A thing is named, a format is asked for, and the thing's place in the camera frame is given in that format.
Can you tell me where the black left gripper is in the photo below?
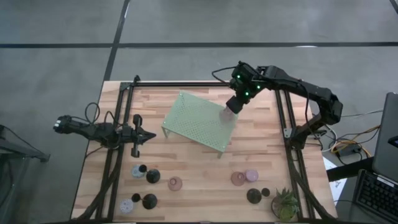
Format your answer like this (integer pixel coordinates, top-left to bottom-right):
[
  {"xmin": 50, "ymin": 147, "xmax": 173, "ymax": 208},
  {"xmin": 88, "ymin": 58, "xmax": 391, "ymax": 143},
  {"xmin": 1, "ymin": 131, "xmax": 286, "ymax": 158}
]
[{"xmin": 123, "ymin": 114, "xmax": 157, "ymax": 158}]

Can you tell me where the pink glass candle holder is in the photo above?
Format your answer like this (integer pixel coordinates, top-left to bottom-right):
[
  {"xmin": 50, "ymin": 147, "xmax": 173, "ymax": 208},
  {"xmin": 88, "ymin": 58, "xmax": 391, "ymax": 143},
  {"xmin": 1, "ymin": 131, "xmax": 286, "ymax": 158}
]
[
  {"xmin": 218, "ymin": 107, "xmax": 237, "ymax": 124},
  {"xmin": 230, "ymin": 171, "xmax": 246, "ymax": 187},
  {"xmin": 167, "ymin": 175, "xmax": 183, "ymax": 192}
]

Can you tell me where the blue patterned tealight bowl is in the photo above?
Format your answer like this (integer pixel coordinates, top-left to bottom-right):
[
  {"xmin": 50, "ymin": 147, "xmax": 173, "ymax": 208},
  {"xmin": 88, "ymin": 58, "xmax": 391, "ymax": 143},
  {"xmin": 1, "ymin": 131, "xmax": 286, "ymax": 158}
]
[{"xmin": 131, "ymin": 164, "xmax": 144, "ymax": 179}]

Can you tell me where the black tall candlestick holder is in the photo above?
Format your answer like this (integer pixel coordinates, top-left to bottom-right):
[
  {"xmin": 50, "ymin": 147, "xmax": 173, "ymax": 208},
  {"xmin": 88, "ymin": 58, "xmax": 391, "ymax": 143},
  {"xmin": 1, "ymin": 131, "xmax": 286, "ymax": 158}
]
[
  {"xmin": 138, "ymin": 164, "xmax": 162, "ymax": 184},
  {"xmin": 246, "ymin": 187, "xmax": 271, "ymax": 205},
  {"xmin": 131, "ymin": 192, "xmax": 159, "ymax": 210}
]

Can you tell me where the white dotted tealight bowl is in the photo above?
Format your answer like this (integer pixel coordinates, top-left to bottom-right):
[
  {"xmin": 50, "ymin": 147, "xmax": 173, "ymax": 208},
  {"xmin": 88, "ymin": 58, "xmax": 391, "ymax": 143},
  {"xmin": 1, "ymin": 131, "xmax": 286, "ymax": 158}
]
[{"xmin": 119, "ymin": 198, "xmax": 135, "ymax": 215}]

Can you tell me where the pink speckled tealight bowl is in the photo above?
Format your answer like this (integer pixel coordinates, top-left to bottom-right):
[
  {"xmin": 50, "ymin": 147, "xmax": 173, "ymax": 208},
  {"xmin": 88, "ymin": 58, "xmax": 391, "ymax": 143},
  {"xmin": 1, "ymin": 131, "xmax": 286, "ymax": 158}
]
[{"xmin": 244, "ymin": 169, "xmax": 259, "ymax": 183}]

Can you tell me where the green perforated metal shelf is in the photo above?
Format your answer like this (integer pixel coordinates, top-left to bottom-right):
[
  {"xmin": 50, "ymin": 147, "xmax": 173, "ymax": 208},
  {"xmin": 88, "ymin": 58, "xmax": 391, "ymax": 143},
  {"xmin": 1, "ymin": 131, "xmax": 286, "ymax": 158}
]
[{"xmin": 160, "ymin": 90, "xmax": 239, "ymax": 159}]

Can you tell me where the potted green succulent plant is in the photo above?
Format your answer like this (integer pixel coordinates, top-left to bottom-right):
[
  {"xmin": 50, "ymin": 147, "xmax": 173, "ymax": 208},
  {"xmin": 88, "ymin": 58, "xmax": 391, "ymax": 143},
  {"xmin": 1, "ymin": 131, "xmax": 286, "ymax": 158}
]
[{"xmin": 271, "ymin": 187, "xmax": 300, "ymax": 222}]

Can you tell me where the black power adapter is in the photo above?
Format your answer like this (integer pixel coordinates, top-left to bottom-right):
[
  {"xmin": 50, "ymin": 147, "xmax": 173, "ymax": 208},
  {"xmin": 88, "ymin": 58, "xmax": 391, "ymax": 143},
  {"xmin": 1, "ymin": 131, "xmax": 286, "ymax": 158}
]
[{"xmin": 337, "ymin": 146, "xmax": 363, "ymax": 158}]

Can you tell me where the black side table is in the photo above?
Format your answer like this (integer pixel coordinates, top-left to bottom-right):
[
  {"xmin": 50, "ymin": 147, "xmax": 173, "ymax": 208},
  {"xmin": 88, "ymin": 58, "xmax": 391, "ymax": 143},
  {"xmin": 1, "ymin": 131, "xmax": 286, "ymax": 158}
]
[{"xmin": 0, "ymin": 124, "xmax": 50, "ymax": 163}]

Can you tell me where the black desk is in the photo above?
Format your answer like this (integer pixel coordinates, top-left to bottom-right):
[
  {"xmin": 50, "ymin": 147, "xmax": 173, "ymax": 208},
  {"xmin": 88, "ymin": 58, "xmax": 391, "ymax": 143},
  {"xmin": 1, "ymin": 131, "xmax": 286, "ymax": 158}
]
[{"xmin": 326, "ymin": 157, "xmax": 374, "ymax": 183}]

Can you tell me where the white paper sheet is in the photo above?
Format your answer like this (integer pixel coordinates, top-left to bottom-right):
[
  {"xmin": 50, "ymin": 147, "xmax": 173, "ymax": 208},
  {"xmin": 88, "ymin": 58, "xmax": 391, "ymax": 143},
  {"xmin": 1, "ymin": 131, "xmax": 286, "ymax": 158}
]
[{"xmin": 322, "ymin": 156, "xmax": 348, "ymax": 203}]

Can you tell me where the grey laptop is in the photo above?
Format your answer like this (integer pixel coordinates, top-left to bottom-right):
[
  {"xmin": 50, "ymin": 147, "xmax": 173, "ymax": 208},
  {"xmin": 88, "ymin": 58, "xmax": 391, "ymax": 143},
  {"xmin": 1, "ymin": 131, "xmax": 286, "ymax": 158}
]
[{"xmin": 372, "ymin": 91, "xmax": 398, "ymax": 183}]

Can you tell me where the black keyboard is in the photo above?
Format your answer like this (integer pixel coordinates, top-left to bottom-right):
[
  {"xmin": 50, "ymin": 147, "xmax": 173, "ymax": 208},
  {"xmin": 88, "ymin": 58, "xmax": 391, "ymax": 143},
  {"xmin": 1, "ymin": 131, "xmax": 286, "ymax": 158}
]
[{"xmin": 354, "ymin": 169, "xmax": 398, "ymax": 223}]

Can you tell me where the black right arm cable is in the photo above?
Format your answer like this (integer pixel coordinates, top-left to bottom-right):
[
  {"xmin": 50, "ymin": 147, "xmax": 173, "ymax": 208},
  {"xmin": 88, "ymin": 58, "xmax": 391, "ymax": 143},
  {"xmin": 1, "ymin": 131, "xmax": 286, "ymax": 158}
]
[{"xmin": 211, "ymin": 65, "xmax": 238, "ymax": 84}]

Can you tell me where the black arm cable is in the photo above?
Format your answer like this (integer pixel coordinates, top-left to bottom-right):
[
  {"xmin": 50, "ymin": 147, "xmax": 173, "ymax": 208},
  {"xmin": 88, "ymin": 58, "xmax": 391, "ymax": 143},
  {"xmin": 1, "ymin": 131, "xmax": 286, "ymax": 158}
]
[
  {"xmin": 211, "ymin": 65, "xmax": 238, "ymax": 84},
  {"xmin": 70, "ymin": 101, "xmax": 122, "ymax": 128}
]

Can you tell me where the black aluminium table frame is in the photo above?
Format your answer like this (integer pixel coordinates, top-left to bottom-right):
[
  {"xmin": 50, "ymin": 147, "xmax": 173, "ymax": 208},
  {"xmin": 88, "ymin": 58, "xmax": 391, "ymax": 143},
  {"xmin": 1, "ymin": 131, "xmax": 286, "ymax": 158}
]
[{"xmin": 70, "ymin": 74, "xmax": 338, "ymax": 223}]

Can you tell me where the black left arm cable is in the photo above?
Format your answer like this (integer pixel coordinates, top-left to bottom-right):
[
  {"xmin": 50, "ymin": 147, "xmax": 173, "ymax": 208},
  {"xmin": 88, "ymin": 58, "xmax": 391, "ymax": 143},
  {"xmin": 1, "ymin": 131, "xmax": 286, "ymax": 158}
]
[{"xmin": 70, "ymin": 101, "xmax": 122, "ymax": 128}]

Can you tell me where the yellow cable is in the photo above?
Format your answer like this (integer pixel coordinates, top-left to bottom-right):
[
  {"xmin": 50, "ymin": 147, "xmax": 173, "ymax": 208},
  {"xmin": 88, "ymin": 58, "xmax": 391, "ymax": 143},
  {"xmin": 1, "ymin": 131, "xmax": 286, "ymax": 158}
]
[{"xmin": 330, "ymin": 124, "xmax": 381, "ymax": 158}]

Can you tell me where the white cable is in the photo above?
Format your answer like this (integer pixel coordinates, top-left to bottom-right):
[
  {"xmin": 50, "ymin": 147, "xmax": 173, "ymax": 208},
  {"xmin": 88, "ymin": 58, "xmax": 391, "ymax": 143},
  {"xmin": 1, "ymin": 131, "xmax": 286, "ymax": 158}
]
[{"xmin": 341, "ymin": 108, "xmax": 384, "ymax": 118}]

